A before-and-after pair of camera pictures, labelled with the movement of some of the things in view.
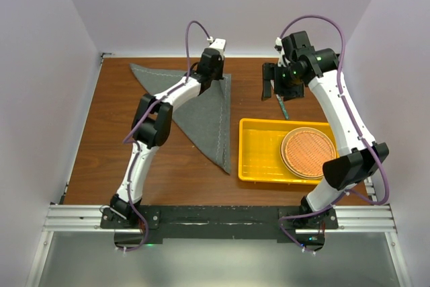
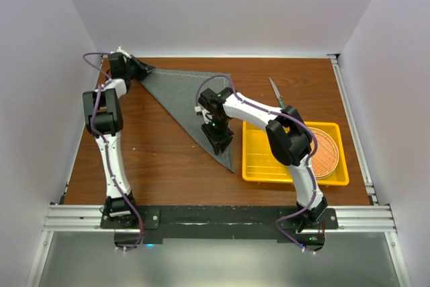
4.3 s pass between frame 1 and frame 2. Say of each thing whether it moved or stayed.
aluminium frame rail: stayed
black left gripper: moved
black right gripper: moved
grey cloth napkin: stayed
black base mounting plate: stayed
